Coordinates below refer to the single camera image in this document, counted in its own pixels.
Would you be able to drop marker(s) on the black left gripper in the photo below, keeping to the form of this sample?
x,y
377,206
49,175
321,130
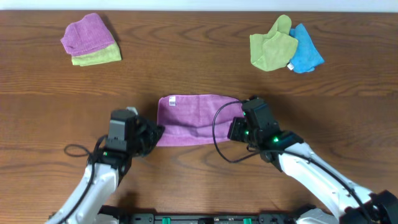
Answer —
x,y
149,134

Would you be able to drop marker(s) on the purple microfiber cloth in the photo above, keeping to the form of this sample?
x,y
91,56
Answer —
x,y
191,120

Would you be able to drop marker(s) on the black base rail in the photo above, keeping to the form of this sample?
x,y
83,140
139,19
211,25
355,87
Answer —
x,y
306,215

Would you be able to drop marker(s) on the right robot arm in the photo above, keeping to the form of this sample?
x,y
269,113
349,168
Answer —
x,y
290,154

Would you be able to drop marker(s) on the folded green cloth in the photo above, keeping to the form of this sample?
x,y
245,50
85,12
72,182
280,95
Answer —
x,y
109,54

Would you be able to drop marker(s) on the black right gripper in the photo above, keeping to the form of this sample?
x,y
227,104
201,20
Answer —
x,y
237,122

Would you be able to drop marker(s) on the crumpled green cloth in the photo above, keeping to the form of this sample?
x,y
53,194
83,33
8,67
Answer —
x,y
275,49

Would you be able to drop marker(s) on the folded purple cloth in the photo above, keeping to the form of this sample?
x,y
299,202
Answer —
x,y
86,36

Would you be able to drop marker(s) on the blue cloth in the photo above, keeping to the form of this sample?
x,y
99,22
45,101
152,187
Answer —
x,y
306,57

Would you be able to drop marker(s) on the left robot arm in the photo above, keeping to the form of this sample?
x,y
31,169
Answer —
x,y
130,135

